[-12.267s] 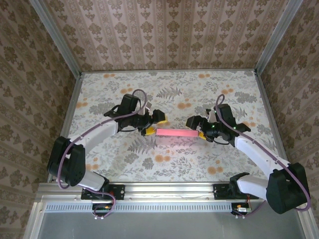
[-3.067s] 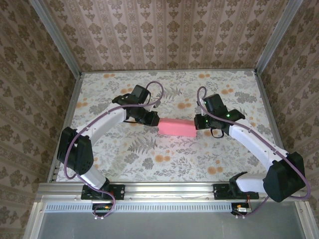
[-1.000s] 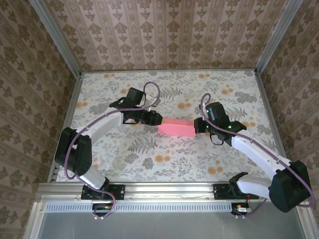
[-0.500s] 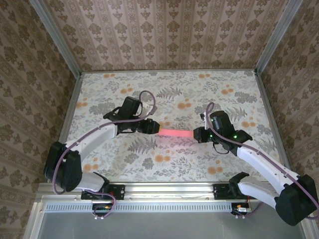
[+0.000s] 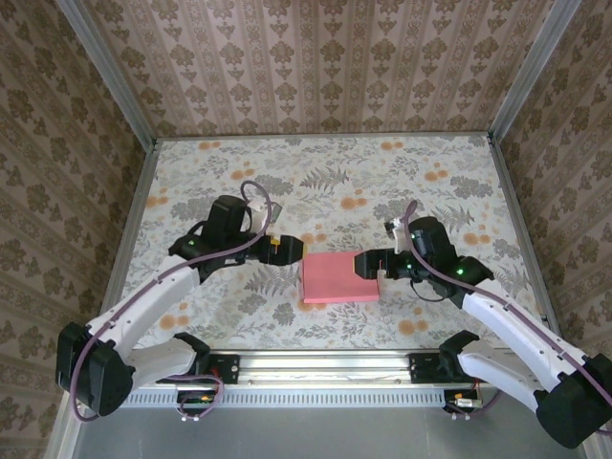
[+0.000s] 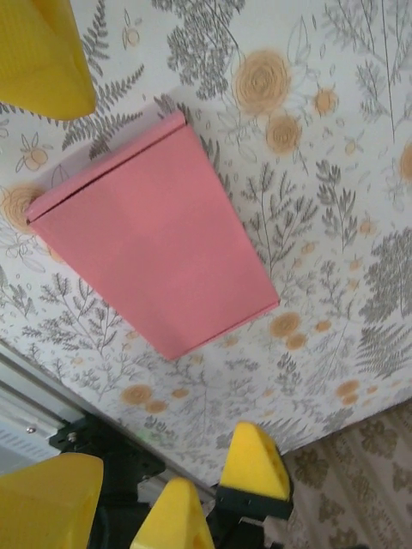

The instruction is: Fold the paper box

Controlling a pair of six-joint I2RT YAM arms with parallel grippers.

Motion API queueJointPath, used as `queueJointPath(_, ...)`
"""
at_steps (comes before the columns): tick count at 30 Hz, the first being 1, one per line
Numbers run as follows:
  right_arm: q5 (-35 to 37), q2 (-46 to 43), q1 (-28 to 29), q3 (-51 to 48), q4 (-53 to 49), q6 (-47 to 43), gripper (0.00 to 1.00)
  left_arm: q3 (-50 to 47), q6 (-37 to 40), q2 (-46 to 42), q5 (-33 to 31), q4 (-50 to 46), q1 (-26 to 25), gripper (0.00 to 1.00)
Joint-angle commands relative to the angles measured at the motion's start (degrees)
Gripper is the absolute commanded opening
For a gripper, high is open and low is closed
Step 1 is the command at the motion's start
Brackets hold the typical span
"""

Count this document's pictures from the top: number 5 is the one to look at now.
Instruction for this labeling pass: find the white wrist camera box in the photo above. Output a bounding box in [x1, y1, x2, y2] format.
[248, 198, 284, 231]
[384, 217, 408, 253]

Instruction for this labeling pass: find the floral patterned tablecloth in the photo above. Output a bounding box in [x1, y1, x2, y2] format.
[112, 136, 551, 353]

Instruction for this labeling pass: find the aluminium frame corner post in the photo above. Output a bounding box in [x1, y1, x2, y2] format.
[55, 0, 159, 147]
[488, 0, 574, 142]

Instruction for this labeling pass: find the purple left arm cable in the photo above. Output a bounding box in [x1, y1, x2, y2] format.
[69, 180, 283, 422]

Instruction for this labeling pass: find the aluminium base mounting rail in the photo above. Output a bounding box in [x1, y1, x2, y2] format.
[157, 351, 479, 383]

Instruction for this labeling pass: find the slotted grey cable tray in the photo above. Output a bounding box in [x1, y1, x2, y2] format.
[121, 389, 482, 408]

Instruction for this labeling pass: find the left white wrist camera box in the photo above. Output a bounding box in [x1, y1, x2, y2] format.
[248, 198, 284, 231]

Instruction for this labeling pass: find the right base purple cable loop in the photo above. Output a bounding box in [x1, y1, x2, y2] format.
[448, 382, 503, 423]

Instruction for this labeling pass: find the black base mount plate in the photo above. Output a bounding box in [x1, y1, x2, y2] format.
[409, 352, 479, 384]
[155, 353, 241, 384]

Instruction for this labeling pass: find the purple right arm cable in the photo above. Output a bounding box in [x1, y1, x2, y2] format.
[404, 200, 612, 434]

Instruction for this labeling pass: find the grey metal shelf panel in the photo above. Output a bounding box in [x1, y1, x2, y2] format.
[71, 405, 590, 459]

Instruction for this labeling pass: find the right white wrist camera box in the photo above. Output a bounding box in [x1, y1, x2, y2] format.
[384, 217, 408, 253]

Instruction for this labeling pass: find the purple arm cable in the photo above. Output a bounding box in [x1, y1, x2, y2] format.
[69, 180, 283, 422]
[404, 200, 612, 434]

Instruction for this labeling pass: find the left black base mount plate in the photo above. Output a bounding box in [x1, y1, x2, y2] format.
[155, 353, 241, 384]

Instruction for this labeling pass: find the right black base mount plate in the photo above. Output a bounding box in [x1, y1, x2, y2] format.
[409, 352, 479, 384]

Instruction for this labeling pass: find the pink cloth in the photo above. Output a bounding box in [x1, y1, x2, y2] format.
[300, 251, 380, 306]

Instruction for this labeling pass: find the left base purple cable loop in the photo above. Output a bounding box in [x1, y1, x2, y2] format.
[175, 375, 226, 423]

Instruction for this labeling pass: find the aluminium table side rail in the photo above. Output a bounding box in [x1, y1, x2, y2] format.
[491, 138, 588, 367]
[45, 141, 159, 459]

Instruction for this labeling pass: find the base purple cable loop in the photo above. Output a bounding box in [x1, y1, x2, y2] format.
[175, 375, 226, 423]
[448, 382, 503, 423]

